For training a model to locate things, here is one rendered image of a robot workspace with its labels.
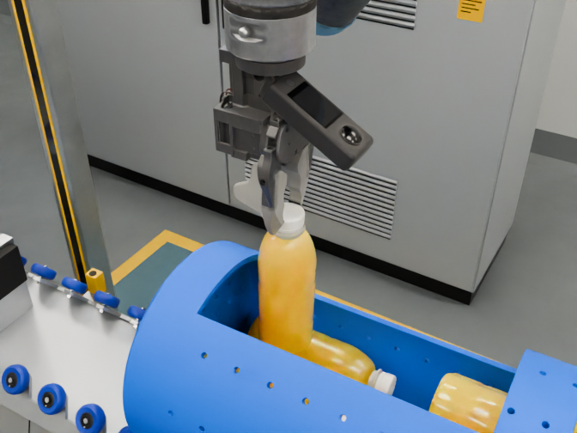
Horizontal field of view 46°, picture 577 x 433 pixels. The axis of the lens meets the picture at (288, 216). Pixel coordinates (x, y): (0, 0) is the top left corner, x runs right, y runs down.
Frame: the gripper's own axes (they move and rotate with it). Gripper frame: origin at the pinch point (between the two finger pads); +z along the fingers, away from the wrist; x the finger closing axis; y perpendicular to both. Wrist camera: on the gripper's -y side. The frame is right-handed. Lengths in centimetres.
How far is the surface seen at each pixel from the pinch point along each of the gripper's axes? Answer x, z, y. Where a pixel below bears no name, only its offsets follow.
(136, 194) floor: -136, 131, 158
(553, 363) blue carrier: -0.6, 8.2, -31.8
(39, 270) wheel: -3, 32, 53
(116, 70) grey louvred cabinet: -141, 72, 163
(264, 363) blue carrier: 13.9, 9.0, -4.8
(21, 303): 3, 35, 51
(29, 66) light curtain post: -24, 5, 69
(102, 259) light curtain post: -28, 53, 65
